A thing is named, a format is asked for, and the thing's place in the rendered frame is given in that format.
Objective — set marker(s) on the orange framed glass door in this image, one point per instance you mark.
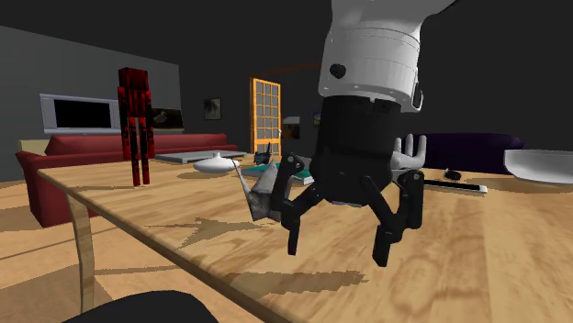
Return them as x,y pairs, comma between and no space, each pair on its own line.
267,118

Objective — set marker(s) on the red and black blocky figure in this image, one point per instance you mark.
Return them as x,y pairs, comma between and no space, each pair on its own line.
134,112

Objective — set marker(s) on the wide dark wall picture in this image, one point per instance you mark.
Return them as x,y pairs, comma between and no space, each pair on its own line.
168,118

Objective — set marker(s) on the small grey wall picture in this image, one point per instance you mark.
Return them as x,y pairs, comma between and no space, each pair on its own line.
291,127

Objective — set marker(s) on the white hand model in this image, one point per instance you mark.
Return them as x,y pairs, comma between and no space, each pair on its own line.
409,156

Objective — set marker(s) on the grey framed television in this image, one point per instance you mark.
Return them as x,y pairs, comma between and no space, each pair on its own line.
80,114

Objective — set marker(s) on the grey flat tablet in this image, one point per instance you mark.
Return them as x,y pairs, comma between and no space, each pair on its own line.
188,156

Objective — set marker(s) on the small dark figure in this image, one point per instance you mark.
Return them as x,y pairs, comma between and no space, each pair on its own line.
263,156

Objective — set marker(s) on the red sofa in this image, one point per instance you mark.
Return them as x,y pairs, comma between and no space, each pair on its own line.
89,147

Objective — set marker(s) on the teal book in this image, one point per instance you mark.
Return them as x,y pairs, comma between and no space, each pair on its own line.
253,171

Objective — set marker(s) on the black rounded object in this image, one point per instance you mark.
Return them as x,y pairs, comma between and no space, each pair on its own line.
147,308

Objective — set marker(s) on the small black object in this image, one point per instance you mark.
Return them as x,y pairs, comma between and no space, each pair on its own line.
452,174

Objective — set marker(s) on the grey paper crane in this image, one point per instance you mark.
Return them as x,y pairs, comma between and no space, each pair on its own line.
262,188

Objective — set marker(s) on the white bowl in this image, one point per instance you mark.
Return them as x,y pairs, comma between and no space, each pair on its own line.
541,165

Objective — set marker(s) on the wooden table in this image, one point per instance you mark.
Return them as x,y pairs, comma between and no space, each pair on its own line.
447,250

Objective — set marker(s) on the white flat vase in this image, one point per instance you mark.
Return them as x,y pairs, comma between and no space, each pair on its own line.
215,164

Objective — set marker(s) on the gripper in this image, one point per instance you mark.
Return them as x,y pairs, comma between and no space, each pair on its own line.
353,147

